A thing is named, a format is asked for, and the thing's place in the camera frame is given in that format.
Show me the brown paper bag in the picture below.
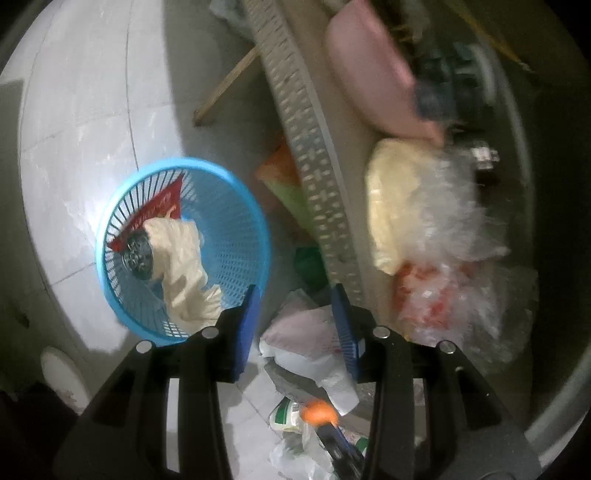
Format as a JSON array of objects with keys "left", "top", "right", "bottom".
[{"left": 143, "top": 218, "right": 222, "bottom": 335}]

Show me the orange peel piece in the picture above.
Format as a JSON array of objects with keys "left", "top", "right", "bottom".
[{"left": 300, "top": 399, "right": 339, "bottom": 428}]

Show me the green label plastic bottle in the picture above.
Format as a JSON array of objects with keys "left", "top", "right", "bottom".
[{"left": 122, "top": 228, "right": 153, "bottom": 281}]

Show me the red snack bag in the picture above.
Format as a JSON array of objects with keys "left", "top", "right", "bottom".
[{"left": 106, "top": 172, "right": 183, "bottom": 253}]

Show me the white pink sack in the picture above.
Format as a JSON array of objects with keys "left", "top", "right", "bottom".
[{"left": 259, "top": 289, "right": 360, "bottom": 416}]

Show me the blue plastic mesh basket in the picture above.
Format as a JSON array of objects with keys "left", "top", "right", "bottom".
[{"left": 95, "top": 158, "right": 271, "bottom": 346}]

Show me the red contents plastic bag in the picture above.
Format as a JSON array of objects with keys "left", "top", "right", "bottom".
[{"left": 392, "top": 261, "right": 507, "bottom": 346}]

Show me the orange green floor bag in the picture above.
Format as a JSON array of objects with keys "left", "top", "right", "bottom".
[{"left": 254, "top": 139, "right": 314, "bottom": 235}]

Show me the yellow bag on shelf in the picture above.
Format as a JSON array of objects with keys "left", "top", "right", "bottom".
[{"left": 365, "top": 139, "right": 443, "bottom": 276}]

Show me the perforated metal shelf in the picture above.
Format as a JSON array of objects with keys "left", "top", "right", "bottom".
[{"left": 243, "top": 1, "right": 365, "bottom": 305}]

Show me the white shoe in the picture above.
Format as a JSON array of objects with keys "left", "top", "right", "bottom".
[{"left": 40, "top": 346, "right": 91, "bottom": 415}]

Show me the pink plastic basin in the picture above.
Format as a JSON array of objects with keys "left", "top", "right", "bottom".
[{"left": 325, "top": 1, "right": 445, "bottom": 146}]

